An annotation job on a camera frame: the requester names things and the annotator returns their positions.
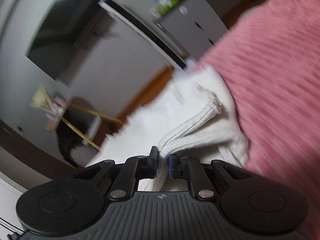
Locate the pink ribbed bed blanket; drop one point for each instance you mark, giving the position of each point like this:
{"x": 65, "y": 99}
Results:
{"x": 270, "y": 63}

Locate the white tower fan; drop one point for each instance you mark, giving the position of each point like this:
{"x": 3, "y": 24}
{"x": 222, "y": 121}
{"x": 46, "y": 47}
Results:
{"x": 118, "y": 12}

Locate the yellow legged side table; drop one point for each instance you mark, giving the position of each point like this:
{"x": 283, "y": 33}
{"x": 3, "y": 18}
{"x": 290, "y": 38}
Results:
{"x": 101, "y": 121}

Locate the wrapped flower bouquet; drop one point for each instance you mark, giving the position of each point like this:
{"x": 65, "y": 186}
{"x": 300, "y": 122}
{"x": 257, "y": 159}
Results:
{"x": 42, "y": 100}

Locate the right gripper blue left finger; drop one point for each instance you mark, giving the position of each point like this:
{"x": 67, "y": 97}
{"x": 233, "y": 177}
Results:
{"x": 120, "y": 181}

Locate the grey drawer cabinet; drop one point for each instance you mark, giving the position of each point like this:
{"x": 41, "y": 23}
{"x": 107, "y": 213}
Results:
{"x": 194, "y": 26}

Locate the green snack packets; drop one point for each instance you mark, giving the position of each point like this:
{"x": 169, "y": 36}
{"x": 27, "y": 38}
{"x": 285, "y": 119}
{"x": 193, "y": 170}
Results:
{"x": 168, "y": 6}

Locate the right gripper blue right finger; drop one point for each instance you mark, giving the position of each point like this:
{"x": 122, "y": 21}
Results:
{"x": 205, "y": 181}

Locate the wall mounted black television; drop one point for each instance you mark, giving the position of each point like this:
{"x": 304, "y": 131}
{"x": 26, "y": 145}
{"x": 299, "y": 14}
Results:
{"x": 69, "y": 28}

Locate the white ribbed knit sweater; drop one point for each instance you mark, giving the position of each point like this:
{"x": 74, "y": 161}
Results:
{"x": 194, "y": 114}

